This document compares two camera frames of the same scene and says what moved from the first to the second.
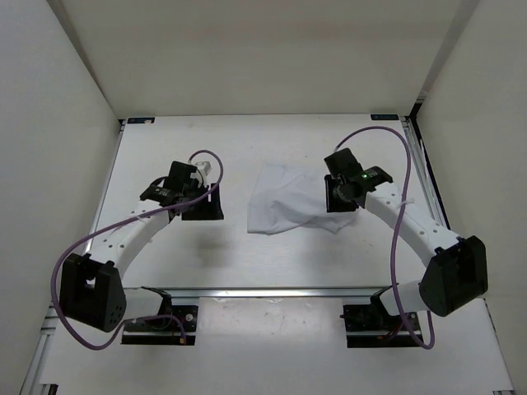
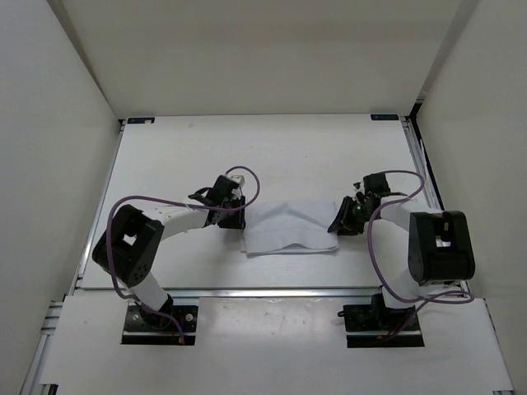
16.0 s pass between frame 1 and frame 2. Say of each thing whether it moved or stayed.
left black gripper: moved
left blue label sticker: stayed
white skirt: moved
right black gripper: moved
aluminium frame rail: stayed
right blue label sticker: stayed
